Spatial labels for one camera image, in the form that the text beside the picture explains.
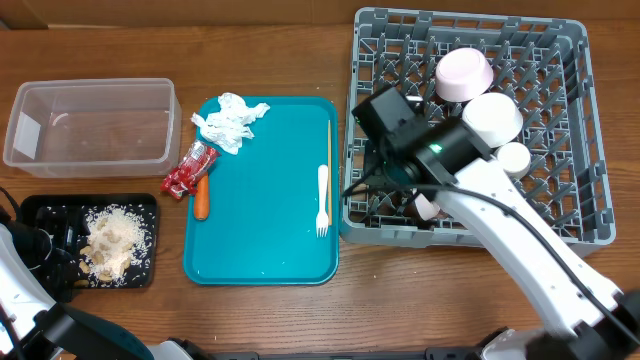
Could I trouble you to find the large white plate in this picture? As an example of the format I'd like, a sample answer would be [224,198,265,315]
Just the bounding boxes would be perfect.
[414,192,440,221]

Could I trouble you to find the wooden chopstick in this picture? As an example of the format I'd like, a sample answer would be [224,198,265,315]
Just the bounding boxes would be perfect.
[327,120,333,227]

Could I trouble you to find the white plastic fork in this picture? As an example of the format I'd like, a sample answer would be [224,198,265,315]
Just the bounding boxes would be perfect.
[316,164,329,238]

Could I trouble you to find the pink bowl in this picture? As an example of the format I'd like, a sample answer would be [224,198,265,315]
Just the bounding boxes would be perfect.
[435,48,494,103]

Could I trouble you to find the light green bowl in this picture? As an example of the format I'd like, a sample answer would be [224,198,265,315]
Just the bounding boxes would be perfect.
[462,92,523,148]

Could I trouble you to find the white plastic cup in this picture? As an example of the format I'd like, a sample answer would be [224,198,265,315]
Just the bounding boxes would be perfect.
[495,142,531,179]

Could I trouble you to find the white paper napkin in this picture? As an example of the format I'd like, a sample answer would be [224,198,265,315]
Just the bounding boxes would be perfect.
[191,92,270,155]

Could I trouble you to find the orange carrot piece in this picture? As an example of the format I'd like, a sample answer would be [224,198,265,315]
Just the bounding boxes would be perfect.
[193,173,210,221]

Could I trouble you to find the red snack wrapper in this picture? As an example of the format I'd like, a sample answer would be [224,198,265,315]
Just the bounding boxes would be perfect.
[160,140,220,200]

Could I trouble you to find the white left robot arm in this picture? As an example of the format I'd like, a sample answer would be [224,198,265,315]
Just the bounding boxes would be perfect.
[1,210,154,360]

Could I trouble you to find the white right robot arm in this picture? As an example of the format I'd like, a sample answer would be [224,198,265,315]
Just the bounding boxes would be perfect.
[352,86,639,359]

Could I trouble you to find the grey dishwasher rack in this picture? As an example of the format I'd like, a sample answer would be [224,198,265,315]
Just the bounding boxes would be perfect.
[348,7,616,257]

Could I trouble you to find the black food waste tray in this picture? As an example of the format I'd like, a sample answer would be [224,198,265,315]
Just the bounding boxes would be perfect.
[21,194,159,289]

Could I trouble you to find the teal plastic tray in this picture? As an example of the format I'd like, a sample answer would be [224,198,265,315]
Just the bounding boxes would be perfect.
[183,96,340,286]

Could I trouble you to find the clear plastic bin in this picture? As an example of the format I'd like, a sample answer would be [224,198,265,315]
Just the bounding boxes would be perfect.
[3,78,182,178]

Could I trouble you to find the rice and peanut scraps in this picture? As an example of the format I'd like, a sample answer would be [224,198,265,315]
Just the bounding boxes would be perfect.
[78,204,153,287]

